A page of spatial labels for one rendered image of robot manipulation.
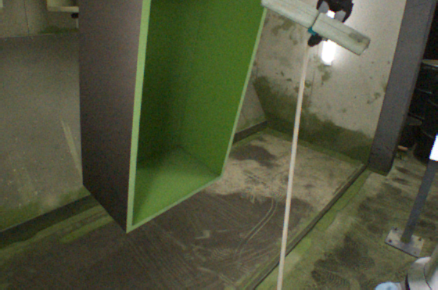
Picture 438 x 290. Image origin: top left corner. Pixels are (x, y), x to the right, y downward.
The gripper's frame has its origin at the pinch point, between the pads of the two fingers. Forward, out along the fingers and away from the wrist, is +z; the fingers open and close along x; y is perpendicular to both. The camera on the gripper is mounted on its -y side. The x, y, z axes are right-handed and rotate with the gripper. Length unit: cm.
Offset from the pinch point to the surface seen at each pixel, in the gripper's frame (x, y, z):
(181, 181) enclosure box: 20, 59, 77
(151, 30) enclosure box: 59, 37, 19
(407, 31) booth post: -73, 149, -78
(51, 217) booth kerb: 79, 71, 140
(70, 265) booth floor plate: 50, 50, 143
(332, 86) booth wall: -52, 194, -23
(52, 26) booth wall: 150, 103, 42
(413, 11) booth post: -68, 144, -92
